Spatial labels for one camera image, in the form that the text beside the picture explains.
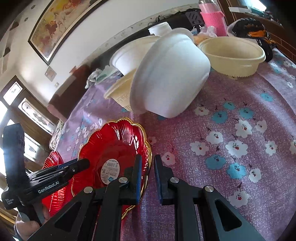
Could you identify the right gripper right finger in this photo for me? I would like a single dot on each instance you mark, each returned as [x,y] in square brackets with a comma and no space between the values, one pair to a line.
[200,213]

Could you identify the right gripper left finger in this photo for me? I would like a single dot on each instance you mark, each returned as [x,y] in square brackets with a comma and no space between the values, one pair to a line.
[95,214]

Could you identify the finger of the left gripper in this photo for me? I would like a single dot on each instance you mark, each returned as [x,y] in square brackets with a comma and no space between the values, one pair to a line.
[64,172]

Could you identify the small red gold-rimmed plate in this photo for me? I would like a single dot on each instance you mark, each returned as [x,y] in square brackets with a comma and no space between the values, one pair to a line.
[110,150]

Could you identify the cream plastic bowl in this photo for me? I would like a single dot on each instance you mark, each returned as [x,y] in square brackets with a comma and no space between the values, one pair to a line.
[232,56]
[120,90]

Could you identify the white foam bowl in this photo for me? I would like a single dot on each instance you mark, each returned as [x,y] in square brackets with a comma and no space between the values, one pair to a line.
[129,56]
[170,76]

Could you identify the large red glass plate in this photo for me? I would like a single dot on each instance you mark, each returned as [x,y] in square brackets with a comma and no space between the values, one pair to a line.
[57,194]

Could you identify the person's left hand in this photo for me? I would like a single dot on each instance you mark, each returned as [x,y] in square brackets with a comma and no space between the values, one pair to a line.
[26,229]

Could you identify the brown armchair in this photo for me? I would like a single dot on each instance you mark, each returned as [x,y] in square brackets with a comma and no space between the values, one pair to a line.
[69,94]

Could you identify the purple floral tablecloth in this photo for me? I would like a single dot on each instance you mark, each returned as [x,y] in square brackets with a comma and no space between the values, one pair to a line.
[238,135]

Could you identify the white rag and paper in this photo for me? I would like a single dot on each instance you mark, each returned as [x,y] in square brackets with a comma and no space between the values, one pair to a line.
[99,75]

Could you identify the framed horse painting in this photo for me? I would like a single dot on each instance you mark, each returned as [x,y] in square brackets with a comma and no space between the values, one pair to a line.
[56,23]

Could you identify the white plastic jar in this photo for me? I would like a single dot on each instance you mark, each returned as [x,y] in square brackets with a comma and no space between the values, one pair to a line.
[160,29]

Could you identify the bread in plastic bag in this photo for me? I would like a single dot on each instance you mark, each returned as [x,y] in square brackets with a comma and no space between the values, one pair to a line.
[205,33]

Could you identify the black sofa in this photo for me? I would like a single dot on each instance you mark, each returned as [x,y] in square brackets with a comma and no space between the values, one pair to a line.
[188,19]

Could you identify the pink knit-sleeved bottle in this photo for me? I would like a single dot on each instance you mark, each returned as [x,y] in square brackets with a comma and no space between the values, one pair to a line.
[213,16]

